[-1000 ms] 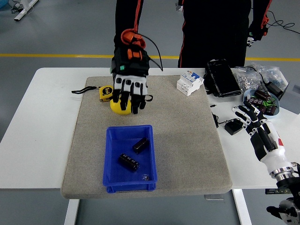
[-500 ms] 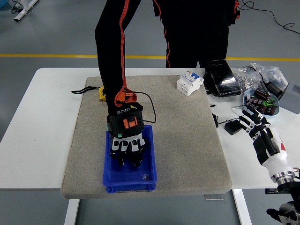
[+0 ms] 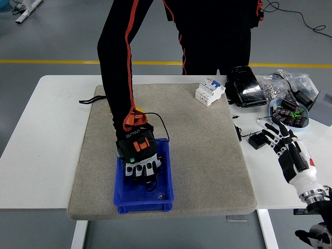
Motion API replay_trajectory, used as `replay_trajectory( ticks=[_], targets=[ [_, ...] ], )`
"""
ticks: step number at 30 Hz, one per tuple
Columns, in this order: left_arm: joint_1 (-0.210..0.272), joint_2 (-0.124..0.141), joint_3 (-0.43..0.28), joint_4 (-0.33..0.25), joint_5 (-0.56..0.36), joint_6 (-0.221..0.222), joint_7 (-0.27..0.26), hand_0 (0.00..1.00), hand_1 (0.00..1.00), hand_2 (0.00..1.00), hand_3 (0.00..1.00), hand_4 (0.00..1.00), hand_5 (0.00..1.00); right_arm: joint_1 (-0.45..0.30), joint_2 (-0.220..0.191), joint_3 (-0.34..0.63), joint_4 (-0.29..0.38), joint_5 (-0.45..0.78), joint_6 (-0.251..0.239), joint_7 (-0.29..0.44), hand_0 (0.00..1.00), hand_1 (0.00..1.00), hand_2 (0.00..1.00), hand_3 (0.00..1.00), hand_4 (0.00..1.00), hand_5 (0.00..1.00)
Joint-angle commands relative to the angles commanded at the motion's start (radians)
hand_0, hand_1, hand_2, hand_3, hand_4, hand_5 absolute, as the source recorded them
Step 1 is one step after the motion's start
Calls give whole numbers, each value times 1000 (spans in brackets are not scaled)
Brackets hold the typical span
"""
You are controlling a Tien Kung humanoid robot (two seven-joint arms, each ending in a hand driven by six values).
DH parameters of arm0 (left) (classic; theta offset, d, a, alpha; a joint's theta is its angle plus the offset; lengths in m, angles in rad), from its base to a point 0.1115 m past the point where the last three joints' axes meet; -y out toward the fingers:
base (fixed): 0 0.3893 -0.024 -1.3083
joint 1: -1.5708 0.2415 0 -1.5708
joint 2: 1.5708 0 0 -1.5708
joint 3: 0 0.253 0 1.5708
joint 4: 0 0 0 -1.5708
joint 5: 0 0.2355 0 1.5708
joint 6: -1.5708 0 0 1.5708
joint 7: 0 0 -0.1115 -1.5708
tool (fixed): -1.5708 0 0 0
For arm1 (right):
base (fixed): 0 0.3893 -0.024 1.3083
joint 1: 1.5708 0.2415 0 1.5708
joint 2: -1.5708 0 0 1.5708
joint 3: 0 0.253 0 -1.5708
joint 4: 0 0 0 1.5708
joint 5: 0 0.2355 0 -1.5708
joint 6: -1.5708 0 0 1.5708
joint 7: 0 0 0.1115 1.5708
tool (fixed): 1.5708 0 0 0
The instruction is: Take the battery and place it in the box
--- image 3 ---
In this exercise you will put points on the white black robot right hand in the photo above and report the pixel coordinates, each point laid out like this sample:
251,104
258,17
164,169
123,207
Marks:
306,179

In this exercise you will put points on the person's right hand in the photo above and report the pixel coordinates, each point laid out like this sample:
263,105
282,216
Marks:
140,160

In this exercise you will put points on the blue plastic box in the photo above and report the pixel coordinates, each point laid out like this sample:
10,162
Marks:
166,186

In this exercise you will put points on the dark printed battery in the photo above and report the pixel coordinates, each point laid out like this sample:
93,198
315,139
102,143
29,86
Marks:
279,112

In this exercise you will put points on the large dark brown battery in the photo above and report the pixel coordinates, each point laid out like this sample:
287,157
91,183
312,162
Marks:
290,104

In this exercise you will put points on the table height control panel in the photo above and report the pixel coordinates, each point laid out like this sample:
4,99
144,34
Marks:
298,211

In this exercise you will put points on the small clear metal part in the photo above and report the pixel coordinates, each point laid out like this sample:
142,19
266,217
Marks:
160,196

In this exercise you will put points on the light blue bowl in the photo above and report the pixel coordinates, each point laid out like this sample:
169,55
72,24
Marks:
298,127

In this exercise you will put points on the small black power adapter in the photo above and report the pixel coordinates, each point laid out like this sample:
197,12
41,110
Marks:
256,142

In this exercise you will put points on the grey-brown mat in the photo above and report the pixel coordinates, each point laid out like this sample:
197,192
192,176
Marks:
202,155

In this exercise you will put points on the white table leg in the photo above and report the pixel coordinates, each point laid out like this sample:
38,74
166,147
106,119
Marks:
268,230
79,234

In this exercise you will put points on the green plastic piece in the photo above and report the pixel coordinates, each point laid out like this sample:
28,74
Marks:
298,113

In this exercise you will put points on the yellow tape measure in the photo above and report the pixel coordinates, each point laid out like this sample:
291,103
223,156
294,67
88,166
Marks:
93,99

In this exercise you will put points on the black charger block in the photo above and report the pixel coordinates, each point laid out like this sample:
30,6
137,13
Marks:
303,97

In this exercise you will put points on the clear bag of metal nuts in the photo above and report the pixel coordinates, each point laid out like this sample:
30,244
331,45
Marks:
272,88

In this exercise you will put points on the white blue circuit breaker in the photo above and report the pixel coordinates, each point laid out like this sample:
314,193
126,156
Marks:
208,92

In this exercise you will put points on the clear bag of blue parts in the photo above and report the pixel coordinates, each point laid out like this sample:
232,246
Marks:
303,81

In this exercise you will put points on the black wrapped device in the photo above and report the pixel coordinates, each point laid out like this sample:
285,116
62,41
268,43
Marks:
246,85

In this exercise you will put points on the person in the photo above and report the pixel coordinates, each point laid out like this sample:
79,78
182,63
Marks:
207,33

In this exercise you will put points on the light blue object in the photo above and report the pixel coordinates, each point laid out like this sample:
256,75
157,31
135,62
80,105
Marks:
3,3

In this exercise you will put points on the clear bracket under table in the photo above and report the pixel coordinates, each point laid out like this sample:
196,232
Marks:
236,218

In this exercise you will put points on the white desk frame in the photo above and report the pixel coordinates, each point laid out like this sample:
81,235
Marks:
26,11

